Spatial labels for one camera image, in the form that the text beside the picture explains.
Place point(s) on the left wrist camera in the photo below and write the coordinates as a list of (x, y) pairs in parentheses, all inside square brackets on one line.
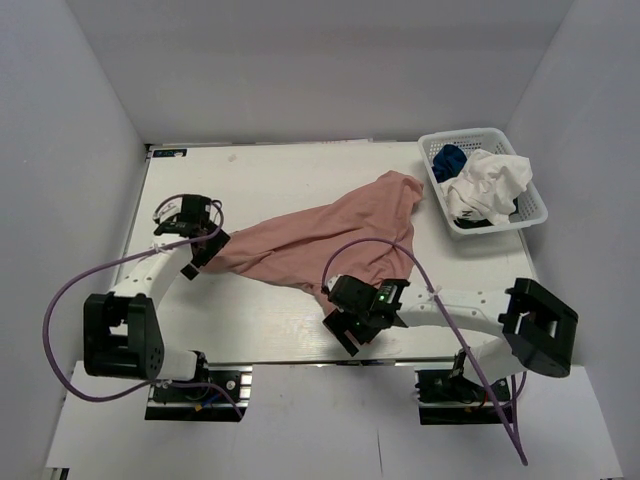
[(167, 208)]

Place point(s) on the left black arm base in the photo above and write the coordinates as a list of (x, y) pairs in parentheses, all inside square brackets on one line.
[(224, 398)]

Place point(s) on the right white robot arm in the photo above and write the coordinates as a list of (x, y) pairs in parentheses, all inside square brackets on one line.
[(530, 328)]

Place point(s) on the small teal label sticker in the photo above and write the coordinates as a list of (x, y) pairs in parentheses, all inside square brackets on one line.
[(169, 153)]

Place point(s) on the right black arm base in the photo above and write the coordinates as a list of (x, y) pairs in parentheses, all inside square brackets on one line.
[(446, 398)]

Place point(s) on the blue t shirt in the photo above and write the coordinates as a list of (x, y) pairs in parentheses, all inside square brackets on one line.
[(448, 163)]

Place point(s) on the pink t shirt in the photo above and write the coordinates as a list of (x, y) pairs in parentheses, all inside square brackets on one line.
[(292, 250)]

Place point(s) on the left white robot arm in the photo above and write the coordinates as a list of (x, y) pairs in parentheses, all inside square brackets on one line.
[(121, 332)]

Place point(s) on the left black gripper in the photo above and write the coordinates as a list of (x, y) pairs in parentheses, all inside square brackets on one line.
[(214, 244)]

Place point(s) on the dark green t shirt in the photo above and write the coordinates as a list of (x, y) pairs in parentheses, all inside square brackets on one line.
[(467, 224)]

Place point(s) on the white t shirt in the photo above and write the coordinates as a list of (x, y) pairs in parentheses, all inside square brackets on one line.
[(487, 187)]

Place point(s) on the white plastic basket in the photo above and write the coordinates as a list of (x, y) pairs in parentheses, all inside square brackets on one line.
[(530, 208)]

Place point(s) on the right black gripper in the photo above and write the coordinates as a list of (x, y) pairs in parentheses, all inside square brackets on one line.
[(339, 321)]

